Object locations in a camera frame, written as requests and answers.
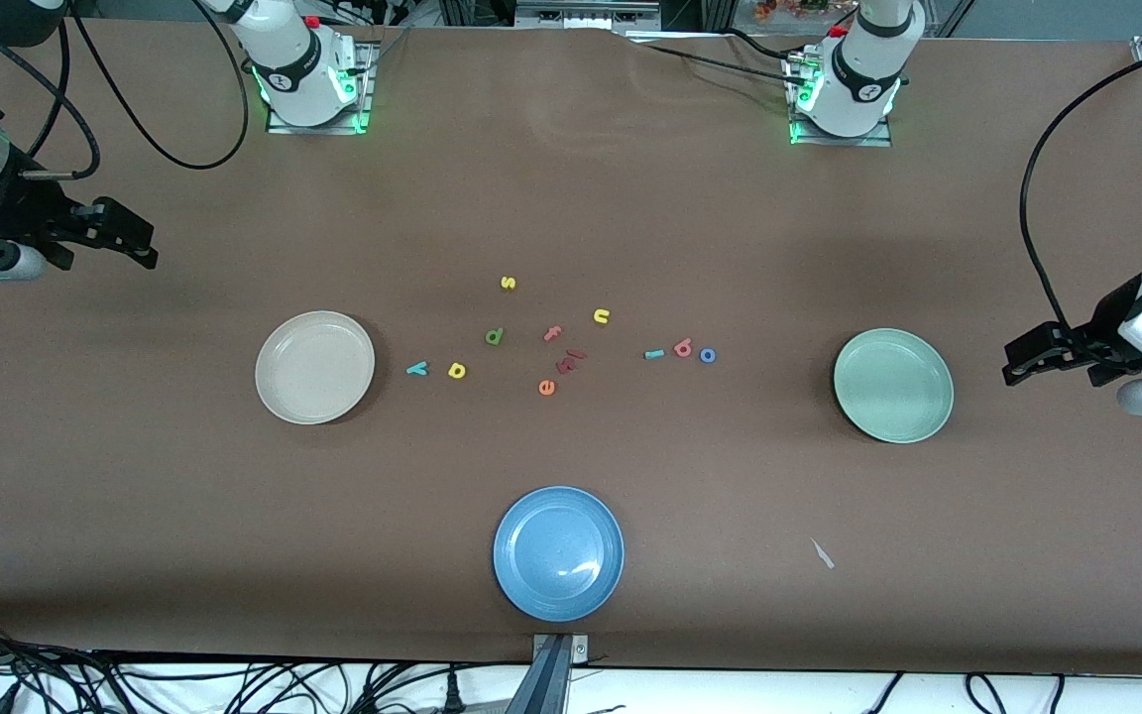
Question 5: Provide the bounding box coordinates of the green plate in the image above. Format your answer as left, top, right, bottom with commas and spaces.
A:
833, 327, 956, 444

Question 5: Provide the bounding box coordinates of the beige brown plate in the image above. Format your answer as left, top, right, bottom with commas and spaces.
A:
255, 310, 377, 426

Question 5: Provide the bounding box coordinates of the brown paper table cover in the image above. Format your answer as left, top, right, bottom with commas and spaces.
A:
0, 18, 1142, 677

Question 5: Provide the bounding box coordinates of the grey metal box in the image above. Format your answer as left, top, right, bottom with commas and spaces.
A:
516, 0, 661, 31

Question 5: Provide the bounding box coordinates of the blue plate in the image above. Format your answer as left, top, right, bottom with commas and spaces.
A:
493, 485, 626, 624

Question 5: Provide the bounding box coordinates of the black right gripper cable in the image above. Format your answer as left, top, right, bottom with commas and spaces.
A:
0, 10, 102, 182

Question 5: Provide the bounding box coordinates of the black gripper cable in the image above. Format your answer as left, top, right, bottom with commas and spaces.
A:
0, 10, 102, 182
1020, 42, 1142, 333

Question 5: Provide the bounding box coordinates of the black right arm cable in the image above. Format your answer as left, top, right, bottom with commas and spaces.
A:
68, 10, 251, 170

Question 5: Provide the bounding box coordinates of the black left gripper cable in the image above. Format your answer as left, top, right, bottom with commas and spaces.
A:
1020, 42, 1142, 333

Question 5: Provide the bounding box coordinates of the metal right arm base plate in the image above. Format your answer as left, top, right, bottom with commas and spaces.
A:
266, 40, 379, 135

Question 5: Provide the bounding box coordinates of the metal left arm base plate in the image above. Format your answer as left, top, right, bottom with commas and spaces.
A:
789, 55, 894, 148

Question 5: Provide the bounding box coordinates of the black cable tangle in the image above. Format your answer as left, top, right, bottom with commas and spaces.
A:
0, 615, 532, 714

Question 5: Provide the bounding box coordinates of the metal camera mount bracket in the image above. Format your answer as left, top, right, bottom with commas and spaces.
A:
529, 633, 592, 714

